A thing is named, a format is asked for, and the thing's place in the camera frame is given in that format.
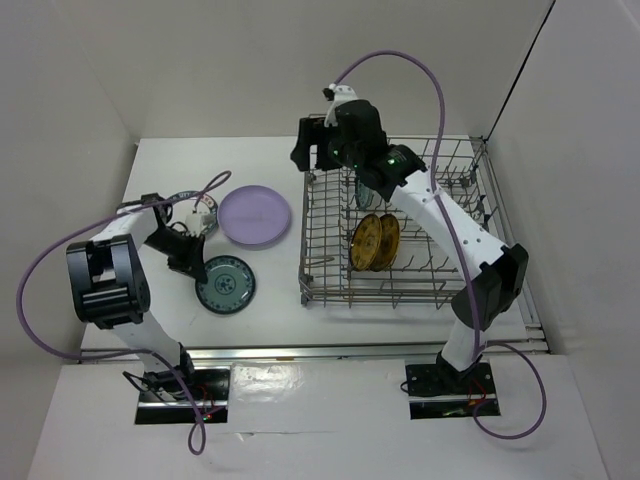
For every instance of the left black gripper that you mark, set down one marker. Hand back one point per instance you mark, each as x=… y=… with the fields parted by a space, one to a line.
x=196 y=268

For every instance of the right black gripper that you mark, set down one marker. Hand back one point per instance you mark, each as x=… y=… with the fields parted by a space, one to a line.
x=313 y=130

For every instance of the blue patterned plate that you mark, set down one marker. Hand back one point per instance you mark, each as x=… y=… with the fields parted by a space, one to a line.
x=363 y=195
x=230 y=285

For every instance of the white plate floral rim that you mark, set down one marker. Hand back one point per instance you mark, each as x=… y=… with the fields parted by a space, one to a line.
x=184 y=203

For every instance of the yellow patterned plate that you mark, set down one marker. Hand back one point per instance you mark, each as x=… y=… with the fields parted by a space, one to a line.
x=389 y=243
x=365 y=242

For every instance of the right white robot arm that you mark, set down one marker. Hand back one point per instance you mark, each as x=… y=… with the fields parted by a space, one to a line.
x=493 y=272

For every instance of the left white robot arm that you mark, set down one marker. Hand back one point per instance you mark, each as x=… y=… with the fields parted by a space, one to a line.
x=110 y=289

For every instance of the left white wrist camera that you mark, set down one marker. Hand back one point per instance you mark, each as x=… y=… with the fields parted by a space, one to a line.
x=200 y=223

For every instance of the silver aluminium rail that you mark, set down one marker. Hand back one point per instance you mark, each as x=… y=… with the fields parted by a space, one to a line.
x=322 y=352

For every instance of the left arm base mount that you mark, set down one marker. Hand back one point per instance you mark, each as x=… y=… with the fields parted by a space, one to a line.
x=210 y=391

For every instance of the grey wire dish rack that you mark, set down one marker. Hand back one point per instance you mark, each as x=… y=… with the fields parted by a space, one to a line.
x=421 y=272

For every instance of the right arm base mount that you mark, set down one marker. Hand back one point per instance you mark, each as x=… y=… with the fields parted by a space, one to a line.
x=430 y=397

